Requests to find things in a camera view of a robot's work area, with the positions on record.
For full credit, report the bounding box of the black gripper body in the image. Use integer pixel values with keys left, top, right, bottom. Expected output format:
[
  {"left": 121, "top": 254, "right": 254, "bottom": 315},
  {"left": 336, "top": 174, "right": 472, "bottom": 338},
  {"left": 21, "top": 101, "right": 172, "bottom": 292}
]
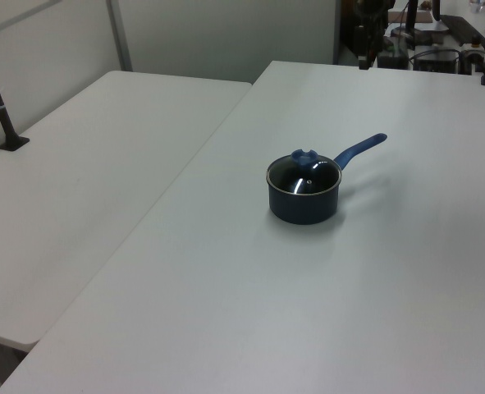
[{"left": 352, "top": 0, "right": 395, "bottom": 58}]

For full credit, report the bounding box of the glass lid with blue knob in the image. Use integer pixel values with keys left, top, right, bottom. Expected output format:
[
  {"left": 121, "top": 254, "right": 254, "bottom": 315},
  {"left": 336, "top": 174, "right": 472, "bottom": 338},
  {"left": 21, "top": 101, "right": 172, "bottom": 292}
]
[{"left": 266, "top": 148, "right": 343, "bottom": 197}]

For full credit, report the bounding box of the black electronics box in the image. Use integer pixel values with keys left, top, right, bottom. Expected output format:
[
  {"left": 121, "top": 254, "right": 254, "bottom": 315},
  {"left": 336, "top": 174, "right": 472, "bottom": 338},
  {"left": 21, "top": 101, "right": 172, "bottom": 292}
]
[{"left": 378, "top": 36, "right": 410, "bottom": 70}]

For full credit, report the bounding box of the black monitor stand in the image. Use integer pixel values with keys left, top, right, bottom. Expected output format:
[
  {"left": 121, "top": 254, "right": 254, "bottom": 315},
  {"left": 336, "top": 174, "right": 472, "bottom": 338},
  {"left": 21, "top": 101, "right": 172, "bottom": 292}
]
[{"left": 390, "top": 0, "right": 434, "bottom": 47}]

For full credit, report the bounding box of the black keyboard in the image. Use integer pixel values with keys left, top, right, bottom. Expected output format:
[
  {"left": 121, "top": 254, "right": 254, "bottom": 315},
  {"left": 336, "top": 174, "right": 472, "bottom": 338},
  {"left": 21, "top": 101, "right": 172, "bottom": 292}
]
[{"left": 439, "top": 14, "right": 485, "bottom": 51}]

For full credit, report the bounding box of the grey control box with cables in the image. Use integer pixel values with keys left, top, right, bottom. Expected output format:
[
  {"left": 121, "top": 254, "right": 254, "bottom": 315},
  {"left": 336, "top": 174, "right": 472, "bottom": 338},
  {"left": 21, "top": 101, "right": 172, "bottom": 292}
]
[{"left": 412, "top": 44, "right": 485, "bottom": 76}]

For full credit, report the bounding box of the blue saucepan with long handle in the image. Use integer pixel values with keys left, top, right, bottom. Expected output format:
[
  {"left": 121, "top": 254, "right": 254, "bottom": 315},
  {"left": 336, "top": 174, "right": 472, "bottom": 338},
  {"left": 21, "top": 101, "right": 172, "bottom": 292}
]
[{"left": 265, "top": 132, "right": 388, "bottom": 226}]

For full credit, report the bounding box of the black camera pole with base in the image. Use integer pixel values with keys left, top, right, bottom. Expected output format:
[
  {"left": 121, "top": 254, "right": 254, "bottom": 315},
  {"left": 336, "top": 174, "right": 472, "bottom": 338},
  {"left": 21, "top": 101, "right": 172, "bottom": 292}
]
[{"left": 0, "top": 34, "right": 31, "bottom": 152}]

